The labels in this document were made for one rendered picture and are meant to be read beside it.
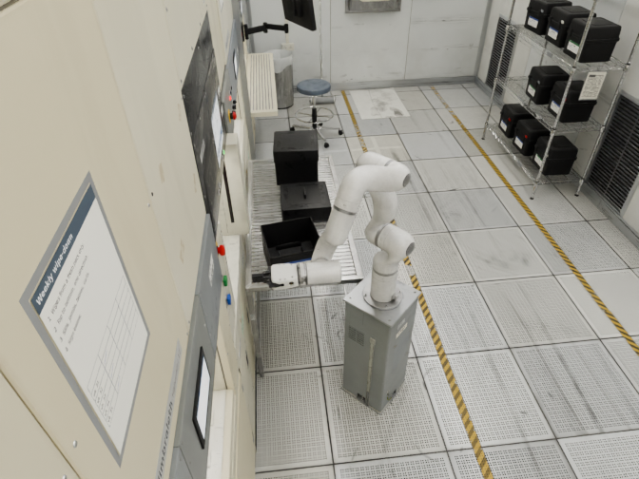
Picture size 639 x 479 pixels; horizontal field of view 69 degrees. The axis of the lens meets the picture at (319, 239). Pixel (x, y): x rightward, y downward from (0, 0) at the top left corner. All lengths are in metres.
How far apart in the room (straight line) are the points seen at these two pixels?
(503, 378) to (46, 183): 2.83
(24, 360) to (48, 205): 0.16
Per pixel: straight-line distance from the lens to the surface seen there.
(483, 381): 3.07
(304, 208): 2.71
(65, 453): 0.59
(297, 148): 3.00
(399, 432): 2.78
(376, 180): 1.70
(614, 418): 3.21
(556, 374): 3.25
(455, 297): 3.47
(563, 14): 4.60
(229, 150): 2.27
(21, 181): 0.52
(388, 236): 2.02
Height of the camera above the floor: 2.42
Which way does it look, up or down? 39 degrees down
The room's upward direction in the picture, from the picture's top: 1 degrees counter-clockwise
